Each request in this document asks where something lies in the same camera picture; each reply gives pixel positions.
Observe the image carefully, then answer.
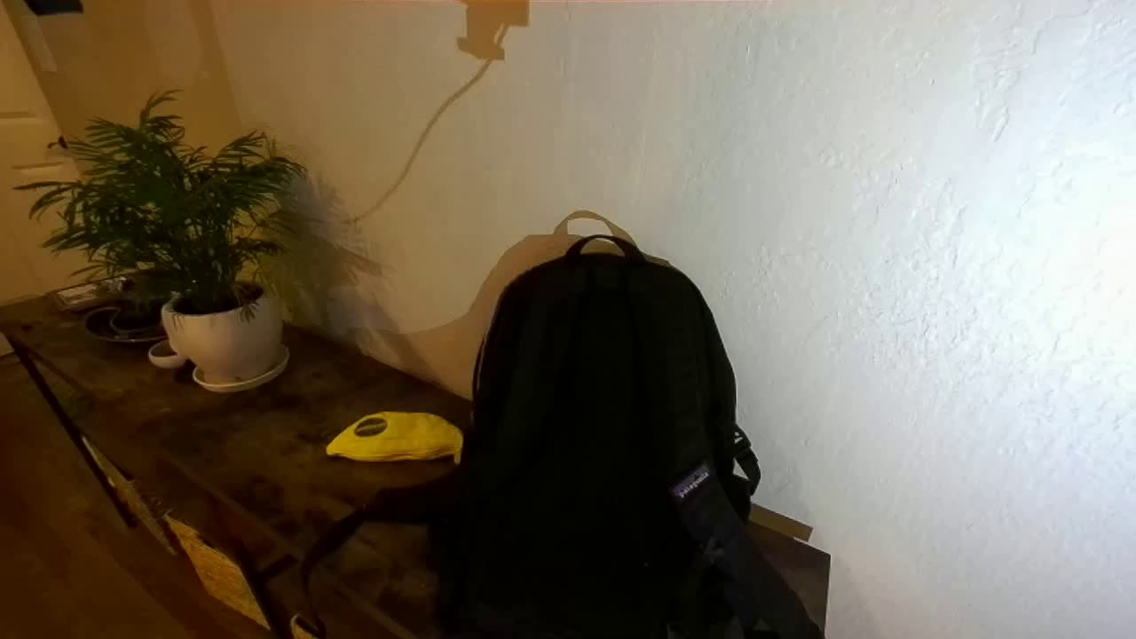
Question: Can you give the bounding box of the black backpack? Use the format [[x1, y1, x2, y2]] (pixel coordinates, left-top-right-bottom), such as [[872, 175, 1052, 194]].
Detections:
[[293, 229, 832, 639]]

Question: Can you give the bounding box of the white pot saucer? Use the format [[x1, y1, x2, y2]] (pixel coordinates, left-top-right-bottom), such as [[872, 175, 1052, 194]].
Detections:
[[187, 343, 293, 399]]

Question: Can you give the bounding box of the white plant pot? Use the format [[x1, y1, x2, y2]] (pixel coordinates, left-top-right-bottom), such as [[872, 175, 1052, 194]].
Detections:
[[156, 283, 290, 383]]

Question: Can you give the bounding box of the small white dish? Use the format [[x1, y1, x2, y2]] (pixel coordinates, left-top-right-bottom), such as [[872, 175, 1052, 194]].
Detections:
[[144, 338, 192, 371]]

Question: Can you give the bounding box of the green palm houseplant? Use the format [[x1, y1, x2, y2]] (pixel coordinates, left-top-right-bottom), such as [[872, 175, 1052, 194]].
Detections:
[[15, 89, 305, 318]]

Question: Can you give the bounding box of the dark round plant saucer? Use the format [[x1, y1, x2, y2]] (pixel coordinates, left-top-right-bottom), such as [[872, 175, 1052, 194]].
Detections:
[[80, 299, 163, 347]]

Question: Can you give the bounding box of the dark wooden sideboard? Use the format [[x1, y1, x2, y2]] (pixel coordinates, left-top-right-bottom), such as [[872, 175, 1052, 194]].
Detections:
[[2, 334, 297, 639]]

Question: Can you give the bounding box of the white door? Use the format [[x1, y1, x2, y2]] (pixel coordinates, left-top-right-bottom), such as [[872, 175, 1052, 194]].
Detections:
[[0, 0, 78, 305]]

